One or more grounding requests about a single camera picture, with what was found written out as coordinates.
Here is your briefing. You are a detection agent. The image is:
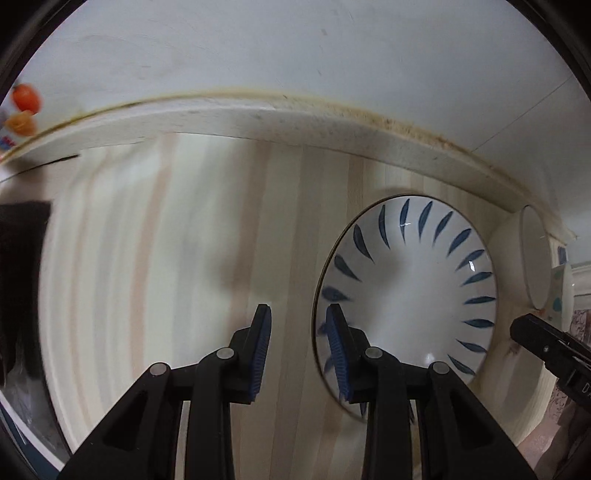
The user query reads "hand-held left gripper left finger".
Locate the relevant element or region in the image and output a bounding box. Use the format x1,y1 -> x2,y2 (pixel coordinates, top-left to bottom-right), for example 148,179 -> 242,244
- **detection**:
58,303 -> 273,480

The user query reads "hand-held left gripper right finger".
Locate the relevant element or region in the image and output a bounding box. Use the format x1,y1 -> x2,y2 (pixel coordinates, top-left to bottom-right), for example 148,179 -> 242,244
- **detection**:
325,304 -> 539,480

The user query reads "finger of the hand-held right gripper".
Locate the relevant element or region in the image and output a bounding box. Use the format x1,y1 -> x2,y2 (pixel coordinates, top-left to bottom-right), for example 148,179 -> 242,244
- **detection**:
510,314 -> 575,370

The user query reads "dotted pattern bowl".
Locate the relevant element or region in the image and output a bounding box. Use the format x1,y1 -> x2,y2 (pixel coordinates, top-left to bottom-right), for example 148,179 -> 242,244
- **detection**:
538,262 -> 576,326

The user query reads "white bowl with blue rim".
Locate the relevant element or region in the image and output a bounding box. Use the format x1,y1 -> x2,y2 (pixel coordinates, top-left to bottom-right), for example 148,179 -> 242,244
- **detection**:
519,204 -> 553,311

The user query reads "blue leaf pattern plate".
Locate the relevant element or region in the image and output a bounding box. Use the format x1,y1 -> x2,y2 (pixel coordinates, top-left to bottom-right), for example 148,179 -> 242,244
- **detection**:
312,193 -> 499,423

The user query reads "frosted glass sliding door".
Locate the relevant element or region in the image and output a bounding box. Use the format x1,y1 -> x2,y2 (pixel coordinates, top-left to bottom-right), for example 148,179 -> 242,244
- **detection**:
556,261 -> 591,430

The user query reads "striped cat print table mat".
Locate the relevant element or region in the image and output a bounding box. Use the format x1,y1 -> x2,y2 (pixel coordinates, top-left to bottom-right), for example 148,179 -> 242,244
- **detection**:
39,131 -> 555,457

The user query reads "black gas stove top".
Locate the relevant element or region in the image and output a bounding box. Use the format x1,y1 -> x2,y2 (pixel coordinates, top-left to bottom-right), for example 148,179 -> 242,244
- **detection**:
0,200 -> 52,386

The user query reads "colourful wall sticker decoration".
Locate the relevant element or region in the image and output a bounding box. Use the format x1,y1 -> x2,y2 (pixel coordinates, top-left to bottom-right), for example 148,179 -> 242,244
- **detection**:
0,83 -> 43,155

